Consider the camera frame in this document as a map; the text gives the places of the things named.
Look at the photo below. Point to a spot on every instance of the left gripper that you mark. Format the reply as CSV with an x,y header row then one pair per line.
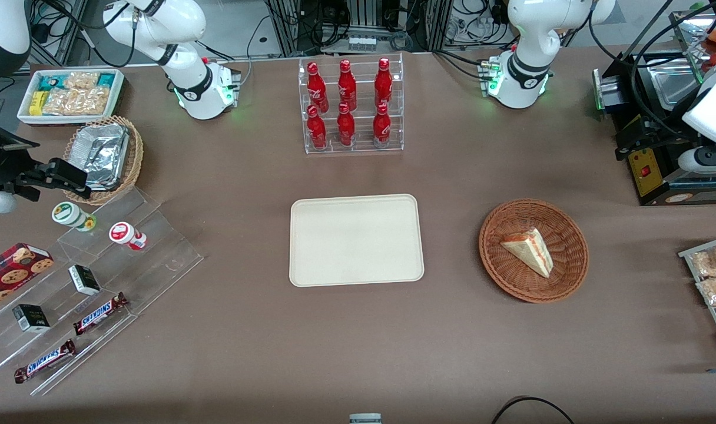
x,y
664,131

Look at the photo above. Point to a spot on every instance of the triangle sandwich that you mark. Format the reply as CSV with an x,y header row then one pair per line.
x,y
531,247

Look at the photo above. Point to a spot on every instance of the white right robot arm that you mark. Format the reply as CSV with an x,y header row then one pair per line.
x,y
187,23

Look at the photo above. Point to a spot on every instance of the light wicker basket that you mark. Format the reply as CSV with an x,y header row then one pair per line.
x,y
135,159

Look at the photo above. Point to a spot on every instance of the tray of packaged pastries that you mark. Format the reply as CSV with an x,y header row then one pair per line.
x,y
688,254

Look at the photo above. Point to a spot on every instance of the brown wicker basket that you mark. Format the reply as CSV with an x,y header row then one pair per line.
x,y
511,277

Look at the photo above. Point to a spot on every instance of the cream plastic tray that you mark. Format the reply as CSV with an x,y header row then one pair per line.
x,y
355,241

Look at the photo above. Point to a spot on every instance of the green lid yogurt cup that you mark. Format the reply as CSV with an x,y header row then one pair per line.
x,y
69,214

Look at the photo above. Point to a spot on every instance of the black food warmer machine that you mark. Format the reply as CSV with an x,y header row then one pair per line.
x,y
658,182

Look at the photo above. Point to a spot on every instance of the aluminium foil container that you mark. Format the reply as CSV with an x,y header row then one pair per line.
x,y
102,153

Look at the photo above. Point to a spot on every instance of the steel warmer pan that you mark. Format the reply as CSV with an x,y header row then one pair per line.
x,y
670,82

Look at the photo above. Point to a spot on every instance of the clear cracker packet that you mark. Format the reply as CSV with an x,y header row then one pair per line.
x,y
81,80
75,102

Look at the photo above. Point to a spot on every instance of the yellow snack packet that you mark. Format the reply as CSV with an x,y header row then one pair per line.
x,y
37,103

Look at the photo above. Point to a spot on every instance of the red lid yogurt cup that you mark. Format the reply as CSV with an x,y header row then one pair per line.
x,y
124,234

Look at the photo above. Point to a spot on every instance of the teal snack packet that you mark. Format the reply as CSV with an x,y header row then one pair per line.
x,y
52,82
106,79

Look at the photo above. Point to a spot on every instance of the white snack bin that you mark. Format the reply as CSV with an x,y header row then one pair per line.
x,y
116,97

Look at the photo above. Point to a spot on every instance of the small black box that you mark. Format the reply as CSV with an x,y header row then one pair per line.
x,y
84,280
31,318

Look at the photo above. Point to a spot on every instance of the red cookie box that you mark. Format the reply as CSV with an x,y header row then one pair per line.
x,y
10,274

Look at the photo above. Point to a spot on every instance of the clear acrylic stepped display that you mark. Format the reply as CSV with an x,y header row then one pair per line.
x,y
158,259

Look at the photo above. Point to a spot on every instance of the Snickers chocolate bar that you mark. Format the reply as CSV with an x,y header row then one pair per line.
x,y
45,361
99,314

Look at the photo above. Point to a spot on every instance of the red cola bottle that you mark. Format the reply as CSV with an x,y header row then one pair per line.
x,y
317,129
383,82
345,126
382,126
316,85
347,85

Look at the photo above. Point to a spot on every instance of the clear acrylic bottle rack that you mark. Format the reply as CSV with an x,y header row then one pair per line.
x,y
364,147

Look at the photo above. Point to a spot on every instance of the white power strip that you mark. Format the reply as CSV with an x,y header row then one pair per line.
x,y
361,43

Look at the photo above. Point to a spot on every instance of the small grey device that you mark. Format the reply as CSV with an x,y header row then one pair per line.
x,y
365,418

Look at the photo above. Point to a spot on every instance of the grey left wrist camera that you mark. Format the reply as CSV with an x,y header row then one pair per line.
x,y
705,160

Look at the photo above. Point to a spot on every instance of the aluminium frame rack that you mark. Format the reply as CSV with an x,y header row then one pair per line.
x,y
287,29

